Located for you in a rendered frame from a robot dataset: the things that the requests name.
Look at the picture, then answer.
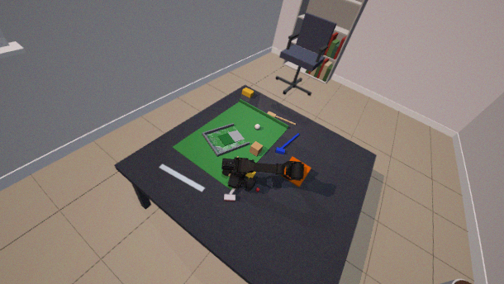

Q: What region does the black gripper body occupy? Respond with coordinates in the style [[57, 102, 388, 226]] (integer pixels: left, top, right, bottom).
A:
[[222, 169, 256, 190]]

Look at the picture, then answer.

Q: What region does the green flat mat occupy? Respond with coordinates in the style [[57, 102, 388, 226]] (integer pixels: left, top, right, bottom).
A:
[[173, 102, 287, 190]]

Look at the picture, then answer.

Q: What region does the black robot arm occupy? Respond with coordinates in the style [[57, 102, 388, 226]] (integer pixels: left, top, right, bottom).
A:
[[221, 158, 304, 189]]

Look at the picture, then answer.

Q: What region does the yellow block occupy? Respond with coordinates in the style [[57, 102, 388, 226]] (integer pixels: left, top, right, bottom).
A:
[[245, 171, 256, 180], [241, 87, 254, 98]]

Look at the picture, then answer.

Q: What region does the white flat bar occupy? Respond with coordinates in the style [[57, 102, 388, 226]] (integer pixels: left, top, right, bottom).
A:
[[159, 164, 205, 192]]

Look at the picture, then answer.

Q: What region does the blue putter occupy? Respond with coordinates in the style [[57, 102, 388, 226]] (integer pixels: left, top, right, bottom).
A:
[[275, 133, 300, 154]]

